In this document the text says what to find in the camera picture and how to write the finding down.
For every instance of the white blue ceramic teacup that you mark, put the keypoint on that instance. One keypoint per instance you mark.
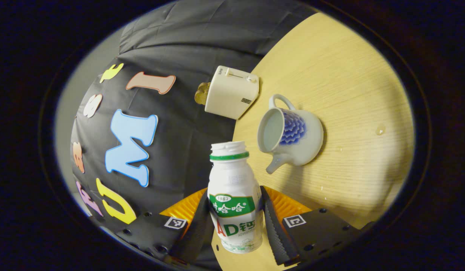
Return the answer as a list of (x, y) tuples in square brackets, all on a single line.
[(307, 139)]

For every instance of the brown toast slice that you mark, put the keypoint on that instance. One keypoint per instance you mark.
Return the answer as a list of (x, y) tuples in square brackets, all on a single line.
[(201, 94)]

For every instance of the black backdrop cloth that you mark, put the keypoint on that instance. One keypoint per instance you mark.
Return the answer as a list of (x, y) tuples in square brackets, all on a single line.
[(187, 75)]

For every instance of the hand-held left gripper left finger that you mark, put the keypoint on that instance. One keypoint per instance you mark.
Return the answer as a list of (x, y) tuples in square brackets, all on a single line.
[(195, 235)]

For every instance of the white plastic water bottle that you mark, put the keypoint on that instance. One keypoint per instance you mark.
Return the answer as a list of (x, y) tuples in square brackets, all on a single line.
[(234, 180)]

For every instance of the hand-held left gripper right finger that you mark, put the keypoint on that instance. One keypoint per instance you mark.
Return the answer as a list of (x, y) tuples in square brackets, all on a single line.
[(275, 233)]

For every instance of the clear water drop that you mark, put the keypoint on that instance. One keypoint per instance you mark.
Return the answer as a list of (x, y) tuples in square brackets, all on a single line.
[(380, 130)]

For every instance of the white toaster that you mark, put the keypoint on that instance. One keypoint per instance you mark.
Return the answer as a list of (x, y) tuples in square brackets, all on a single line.
[(230, 94)]

